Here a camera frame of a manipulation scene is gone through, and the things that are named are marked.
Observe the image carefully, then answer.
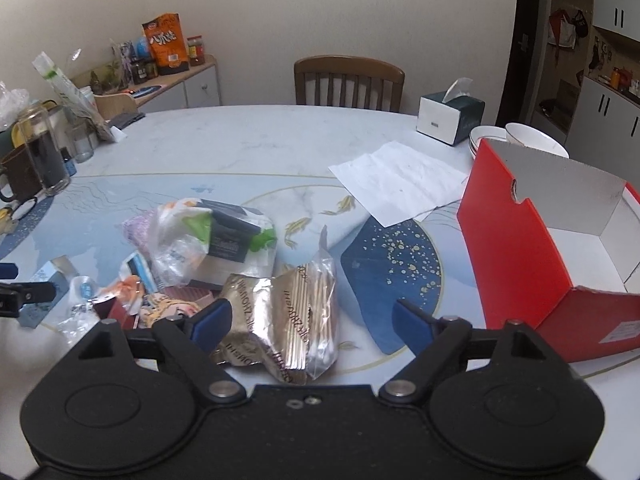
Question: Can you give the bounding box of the brown mug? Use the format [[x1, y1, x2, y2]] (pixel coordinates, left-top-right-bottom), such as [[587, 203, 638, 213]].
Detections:
[[0, 145, 41, 204]]

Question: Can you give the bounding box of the white bowl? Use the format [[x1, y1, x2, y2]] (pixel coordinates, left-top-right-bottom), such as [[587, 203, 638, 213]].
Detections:
[[505, 122, 570, 159], [469, 126, 508, 162]]

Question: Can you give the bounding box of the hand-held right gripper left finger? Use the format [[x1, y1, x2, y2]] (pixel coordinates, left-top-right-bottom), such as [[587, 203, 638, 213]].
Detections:
[[67, 297, 247, 406]]

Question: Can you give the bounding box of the hanging red white bag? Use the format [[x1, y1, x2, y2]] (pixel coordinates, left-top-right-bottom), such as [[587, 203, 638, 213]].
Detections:
[[549, 9, 591, 52]]

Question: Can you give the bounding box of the green white plastic packet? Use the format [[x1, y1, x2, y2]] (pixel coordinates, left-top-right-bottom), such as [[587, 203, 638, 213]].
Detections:
[[32, 51, 116, 142]]

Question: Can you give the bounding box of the white green tissue box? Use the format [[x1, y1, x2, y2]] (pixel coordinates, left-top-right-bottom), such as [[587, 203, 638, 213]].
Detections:
[[416, 77, 486, 147]]

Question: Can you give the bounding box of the red lid jar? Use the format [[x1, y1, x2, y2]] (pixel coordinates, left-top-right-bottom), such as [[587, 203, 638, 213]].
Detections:
[[186, 36, 206, 67]]

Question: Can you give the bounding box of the orange snack bag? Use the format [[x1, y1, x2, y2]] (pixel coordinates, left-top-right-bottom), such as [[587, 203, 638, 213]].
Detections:
[[142, 13, 190, 76]]

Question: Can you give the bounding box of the purple snack packet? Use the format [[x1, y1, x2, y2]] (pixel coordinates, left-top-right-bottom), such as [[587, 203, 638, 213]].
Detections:
[[121, 211, 161, 257]]

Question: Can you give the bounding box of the red cardboard box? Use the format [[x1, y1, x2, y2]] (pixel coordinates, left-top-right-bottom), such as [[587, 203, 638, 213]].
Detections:
[[456, 138, 640, 363]]

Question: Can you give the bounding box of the illustrated card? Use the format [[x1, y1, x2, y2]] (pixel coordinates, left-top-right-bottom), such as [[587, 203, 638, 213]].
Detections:
[[137, 295, 201, 329]]

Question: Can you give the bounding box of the brown wooden chair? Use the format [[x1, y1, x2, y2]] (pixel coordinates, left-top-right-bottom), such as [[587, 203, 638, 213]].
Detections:
[[293, 55, 406, 113]]

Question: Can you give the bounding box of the crumpled clear plastic bag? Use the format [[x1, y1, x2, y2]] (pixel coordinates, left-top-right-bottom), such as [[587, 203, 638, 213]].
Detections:
[[0, 82, 31, 131]]

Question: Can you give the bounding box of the clear bag of wooden sticks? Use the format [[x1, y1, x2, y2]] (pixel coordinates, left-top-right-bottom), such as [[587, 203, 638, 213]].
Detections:
[[270, 249, 341, 381]]

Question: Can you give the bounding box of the tall glass jar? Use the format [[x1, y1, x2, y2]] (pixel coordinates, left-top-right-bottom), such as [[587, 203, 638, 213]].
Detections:
[[20, 102, 71, 196]]

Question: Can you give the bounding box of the pink box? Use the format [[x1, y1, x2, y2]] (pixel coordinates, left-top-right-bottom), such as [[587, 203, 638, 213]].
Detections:
[[95, 284, 223, 328]]

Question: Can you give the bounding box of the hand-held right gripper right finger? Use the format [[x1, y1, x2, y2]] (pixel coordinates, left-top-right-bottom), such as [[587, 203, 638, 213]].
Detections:
[[378, 299, 553, 405]]

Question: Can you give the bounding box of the white green plastic bag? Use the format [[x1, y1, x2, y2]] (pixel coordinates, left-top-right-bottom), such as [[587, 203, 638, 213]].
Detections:
[[148, 199, 277, 286]]

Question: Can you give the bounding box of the small light blue box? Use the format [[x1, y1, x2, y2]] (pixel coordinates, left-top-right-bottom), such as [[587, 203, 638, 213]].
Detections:
[[20, 255, 81, 329]]

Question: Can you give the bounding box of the gold foil packet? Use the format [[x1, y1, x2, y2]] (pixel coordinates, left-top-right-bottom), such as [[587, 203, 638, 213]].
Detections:
[[210, 272, 311, 385]]

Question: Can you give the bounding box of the white floor cabinet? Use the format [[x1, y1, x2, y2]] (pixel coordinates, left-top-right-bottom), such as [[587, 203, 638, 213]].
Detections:
[[570, 77, 640, 202]]

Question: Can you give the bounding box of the small clear glass jar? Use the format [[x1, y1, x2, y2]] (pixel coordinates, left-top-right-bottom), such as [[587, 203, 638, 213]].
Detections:
[[65, 120, 97, 163]]

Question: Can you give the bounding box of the small silver blue-label packet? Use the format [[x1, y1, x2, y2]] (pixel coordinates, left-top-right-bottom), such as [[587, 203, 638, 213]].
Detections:
[[57, 275, 101, 346]]

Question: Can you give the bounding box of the white blue patterned desktop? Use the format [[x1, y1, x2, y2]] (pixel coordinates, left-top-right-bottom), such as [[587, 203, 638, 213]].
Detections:
[[0, 104, 640, 411]]

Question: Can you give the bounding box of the small black box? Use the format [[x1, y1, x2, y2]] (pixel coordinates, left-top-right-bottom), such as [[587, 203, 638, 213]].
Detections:
[[200, 200, 263, 263]]

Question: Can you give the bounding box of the white paper napkin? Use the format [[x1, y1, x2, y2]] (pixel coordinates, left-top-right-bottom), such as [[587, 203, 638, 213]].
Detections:
[[328, 141, 471, 228]]

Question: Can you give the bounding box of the white wooden sideboard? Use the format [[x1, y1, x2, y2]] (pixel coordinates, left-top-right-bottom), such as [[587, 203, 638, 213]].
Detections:
[[70, 55, 222, 111]]

